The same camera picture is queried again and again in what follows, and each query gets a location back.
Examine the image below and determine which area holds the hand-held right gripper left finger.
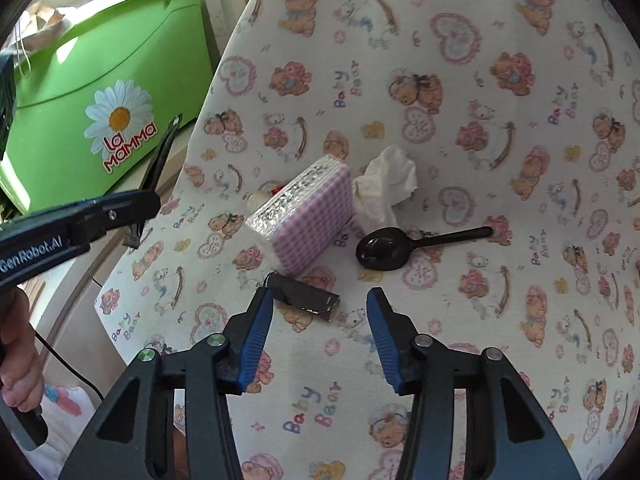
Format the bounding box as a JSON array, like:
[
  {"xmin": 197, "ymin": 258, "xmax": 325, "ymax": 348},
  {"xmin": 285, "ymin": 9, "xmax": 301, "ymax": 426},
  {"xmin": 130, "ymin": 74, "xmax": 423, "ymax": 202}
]
[{"xmin": 59, "ymin": 286, "xmax": 275, "ymax": 480}]

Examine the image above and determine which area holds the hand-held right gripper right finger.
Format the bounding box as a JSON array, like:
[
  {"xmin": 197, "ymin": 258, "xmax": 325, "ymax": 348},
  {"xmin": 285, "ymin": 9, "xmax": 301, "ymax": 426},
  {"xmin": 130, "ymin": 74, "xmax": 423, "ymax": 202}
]
[{"xmin": 366, "ymin": 287, "xmax": 583, "ymax": 480}]

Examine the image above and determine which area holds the dark snack wrapper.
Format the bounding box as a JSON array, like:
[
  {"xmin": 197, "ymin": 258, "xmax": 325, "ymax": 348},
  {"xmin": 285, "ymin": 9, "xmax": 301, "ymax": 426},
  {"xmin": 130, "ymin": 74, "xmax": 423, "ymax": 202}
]
[{"xmin": 264, "ymin": 271, "xmax": 341, "ymax": 322}]

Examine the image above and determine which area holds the black plastic spoon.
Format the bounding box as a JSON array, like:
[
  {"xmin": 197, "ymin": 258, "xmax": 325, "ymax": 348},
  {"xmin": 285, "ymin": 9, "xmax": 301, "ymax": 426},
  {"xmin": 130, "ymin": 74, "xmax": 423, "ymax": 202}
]
[{"xmin": 355, "ymin": 226, "xmax": 495, "ymax": 272}]

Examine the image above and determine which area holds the small white bottle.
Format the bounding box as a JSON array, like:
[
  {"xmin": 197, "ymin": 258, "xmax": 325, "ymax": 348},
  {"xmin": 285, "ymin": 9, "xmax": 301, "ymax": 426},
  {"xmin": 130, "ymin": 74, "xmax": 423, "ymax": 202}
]
[{"xmin": 246, "ymin": 182, "xmax": 288, "ymax": 207}]

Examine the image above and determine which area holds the pink checkered tissue packet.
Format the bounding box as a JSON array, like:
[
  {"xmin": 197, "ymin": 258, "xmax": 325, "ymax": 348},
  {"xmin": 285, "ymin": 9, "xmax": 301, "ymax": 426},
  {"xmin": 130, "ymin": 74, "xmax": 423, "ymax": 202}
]
[{"xmin": 244, "ymin": 156, "xmax": 355, "ymax": 277}]

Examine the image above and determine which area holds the white tissue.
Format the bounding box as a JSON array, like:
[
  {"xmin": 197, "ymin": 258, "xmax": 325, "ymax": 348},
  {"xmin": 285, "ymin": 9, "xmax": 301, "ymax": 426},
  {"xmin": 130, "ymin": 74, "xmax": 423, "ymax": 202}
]
[{"xmin": 351, "ymin": 145, "xmax": 420, "ymax": 228}]

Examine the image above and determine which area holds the person's left hand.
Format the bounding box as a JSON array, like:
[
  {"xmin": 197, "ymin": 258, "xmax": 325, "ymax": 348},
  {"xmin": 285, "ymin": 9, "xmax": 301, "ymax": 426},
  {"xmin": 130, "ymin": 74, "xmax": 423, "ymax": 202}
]
[{"xmin": 4, "ymin": 287, "xmax": 47, "ymax": 414}]

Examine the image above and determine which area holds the green plastic tub daisy print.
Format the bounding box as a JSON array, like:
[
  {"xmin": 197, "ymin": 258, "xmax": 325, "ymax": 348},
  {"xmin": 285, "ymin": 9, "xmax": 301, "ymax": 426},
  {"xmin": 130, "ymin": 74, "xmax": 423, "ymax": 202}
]
[{"xmin": 0, "ymin": 0, "xmax": 213, "ymax": 216}]

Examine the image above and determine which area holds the pink white printed clothing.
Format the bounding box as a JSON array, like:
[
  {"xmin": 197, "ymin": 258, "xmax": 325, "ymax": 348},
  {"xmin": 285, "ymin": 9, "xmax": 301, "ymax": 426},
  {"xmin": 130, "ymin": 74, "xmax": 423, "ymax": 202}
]
[{"xmin": 20, "ymin": 382, "xmax": 103, "ymax": 476}]

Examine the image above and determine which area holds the brown paper bag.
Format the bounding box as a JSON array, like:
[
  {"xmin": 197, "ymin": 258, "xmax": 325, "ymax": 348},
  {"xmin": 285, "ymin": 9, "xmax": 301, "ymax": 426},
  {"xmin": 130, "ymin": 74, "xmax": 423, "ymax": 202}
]
[{"xmin": 20, "ymin": 0, "xmax": 81, "ymax": 51}]

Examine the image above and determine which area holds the bear print table cloth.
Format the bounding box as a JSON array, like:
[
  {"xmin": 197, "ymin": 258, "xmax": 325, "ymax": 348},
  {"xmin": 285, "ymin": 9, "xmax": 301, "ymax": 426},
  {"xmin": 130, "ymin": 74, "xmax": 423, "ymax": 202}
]
[{"xmin": 92, "ymin": 0, "xmax": 640, "ymax": 480}]

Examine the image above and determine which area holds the black cable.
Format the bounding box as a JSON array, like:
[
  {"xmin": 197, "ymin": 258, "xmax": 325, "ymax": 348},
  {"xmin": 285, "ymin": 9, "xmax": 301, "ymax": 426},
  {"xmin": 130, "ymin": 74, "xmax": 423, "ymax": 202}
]
[{"xmin": 35, "ymin": 332, "xmax": 106, "ymax": 403}]

